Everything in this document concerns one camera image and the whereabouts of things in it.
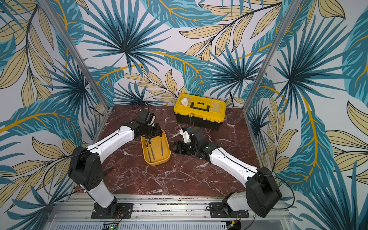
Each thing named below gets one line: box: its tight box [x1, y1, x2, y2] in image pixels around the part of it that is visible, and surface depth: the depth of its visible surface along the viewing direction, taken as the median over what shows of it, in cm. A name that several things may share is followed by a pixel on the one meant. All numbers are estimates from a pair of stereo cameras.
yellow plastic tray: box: [140, 129, 172, 167], surface depth 94 cm
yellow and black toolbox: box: [173, 93, 227, 131], surface depth 99 cm
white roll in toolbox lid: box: [181, 97, 189, 106], surface depth 97 cm
